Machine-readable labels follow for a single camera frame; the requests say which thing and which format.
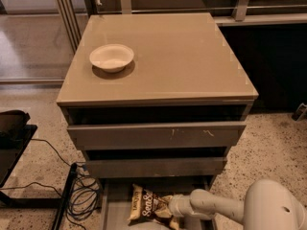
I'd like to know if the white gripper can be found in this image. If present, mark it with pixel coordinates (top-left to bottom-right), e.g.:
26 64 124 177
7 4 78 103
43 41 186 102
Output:
168 195 194 218

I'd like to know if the brown sea salt chip bag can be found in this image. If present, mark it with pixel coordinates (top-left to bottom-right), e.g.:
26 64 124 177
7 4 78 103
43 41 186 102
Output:
128 184 179 230

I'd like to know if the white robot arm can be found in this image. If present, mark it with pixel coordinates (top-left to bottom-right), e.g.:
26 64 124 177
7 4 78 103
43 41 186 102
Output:
169 179 307 230

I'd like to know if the grey middle drawer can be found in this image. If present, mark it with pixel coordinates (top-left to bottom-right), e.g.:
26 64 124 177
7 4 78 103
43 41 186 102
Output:
86 157 226 178

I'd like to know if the grey drawer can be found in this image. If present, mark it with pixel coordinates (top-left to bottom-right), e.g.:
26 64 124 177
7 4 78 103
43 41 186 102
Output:
100 176 209 230
86 157 226 178
67 122 246 150

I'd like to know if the grey bottom drawer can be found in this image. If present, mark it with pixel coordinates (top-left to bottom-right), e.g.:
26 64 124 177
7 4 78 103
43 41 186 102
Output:
100 176 209 230

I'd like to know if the grey top drawer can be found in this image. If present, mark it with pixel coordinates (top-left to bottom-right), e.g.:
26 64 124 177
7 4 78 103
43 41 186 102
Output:
67 122 246 150

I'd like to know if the grey drawer cabinet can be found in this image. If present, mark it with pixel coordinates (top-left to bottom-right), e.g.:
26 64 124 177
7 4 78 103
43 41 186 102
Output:
56 12 259 190

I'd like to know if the small dark floor object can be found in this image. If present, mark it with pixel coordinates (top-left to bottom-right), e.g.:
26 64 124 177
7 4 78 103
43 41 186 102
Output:
292 103 307 121

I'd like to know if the white paper bowl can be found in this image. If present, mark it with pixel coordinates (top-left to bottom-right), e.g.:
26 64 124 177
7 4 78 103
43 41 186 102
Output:
89 44 134 73

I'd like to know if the black side table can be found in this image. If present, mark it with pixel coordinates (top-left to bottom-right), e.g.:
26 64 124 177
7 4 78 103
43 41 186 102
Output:
0 125 77 230

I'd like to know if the dark object on side table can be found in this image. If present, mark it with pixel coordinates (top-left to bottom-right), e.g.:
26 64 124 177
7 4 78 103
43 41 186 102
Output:
0 110 30 141

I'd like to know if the black coiled cable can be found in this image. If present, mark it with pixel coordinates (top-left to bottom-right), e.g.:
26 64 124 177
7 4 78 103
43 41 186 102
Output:
0 137 103 230

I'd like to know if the metal railing frame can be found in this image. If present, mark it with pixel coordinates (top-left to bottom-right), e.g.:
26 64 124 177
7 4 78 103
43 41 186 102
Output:
56 0 307 49

